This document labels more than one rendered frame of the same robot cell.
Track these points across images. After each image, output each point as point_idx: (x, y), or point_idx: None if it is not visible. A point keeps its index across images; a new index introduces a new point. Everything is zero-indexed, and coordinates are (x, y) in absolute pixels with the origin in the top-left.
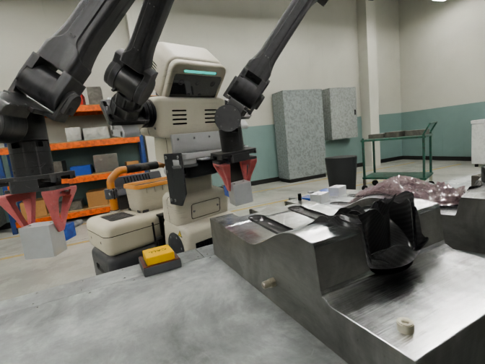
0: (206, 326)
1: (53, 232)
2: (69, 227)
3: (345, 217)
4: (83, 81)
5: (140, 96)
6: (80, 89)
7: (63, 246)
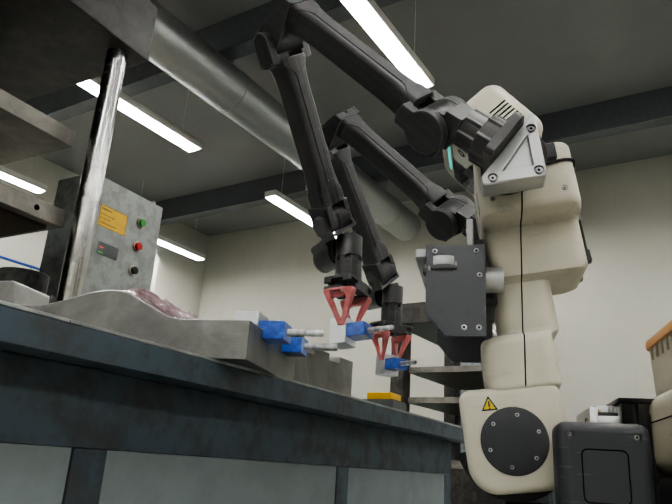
0: None
1: (377, 359)
2: (390, 360)
3: None
4: (372, 262)
5: (431, 235)
6: (374, 267)
7: (381, 371)
